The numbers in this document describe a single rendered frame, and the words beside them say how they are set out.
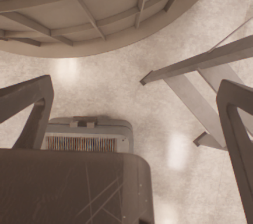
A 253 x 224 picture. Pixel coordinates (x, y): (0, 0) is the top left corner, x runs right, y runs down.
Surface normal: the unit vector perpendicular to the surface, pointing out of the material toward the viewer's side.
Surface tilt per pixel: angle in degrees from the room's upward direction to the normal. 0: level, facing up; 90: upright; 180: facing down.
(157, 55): 0
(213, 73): 0
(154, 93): 0
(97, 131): 45
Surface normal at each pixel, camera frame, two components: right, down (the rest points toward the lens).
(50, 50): 0.00, 0.12
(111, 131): 0.02, -0.62
